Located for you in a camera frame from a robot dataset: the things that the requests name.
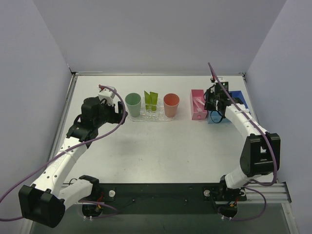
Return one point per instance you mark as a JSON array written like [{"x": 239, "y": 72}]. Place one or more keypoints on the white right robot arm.
[{"x": 261, "y": 151}]

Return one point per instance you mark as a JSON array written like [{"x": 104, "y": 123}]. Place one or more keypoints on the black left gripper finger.
[
  {"x": 117, "y": 118},
  {"x": 120, "y": 107}
]

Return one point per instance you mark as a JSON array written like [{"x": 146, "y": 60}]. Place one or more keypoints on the yellow toothpaste tube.
[
  {"x": 147, "y": 98},
  {"x": 154, "y": 98}
]

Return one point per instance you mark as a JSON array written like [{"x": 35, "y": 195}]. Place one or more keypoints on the orange plastic cup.
[{"x": 171, "y": 102}]

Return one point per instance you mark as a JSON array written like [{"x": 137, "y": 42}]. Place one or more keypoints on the green plastic cup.
[{"x": 133, "y": 102}]

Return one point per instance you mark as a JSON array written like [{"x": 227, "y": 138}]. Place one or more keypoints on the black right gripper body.
[{"x": 210, "y": 103}]

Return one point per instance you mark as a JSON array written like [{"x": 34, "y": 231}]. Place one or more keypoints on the aluminium rail frame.
[{"x": 277, "y": 193}]

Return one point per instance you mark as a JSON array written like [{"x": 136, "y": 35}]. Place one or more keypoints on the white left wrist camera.
[{"x": 106, "y": 95}]

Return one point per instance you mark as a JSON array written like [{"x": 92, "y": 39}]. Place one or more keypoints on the large clear textured tray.
[{"x": 140, "y": 119}]

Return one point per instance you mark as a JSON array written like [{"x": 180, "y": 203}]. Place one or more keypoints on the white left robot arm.
[{"x": 45, "y": 201}]

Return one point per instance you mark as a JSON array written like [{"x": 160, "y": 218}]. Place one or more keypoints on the pink organizer box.
[{"x": 196, "y": 93}]

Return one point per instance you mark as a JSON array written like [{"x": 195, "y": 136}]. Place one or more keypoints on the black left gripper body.
[{"x": 119, "y": 111}]

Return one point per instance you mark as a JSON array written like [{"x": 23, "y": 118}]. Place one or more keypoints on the light blue organizer box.
[{"x": 215, "y": 117}]

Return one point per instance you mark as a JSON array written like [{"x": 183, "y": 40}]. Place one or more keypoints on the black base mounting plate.
[{"x": 161, "y": 199}]

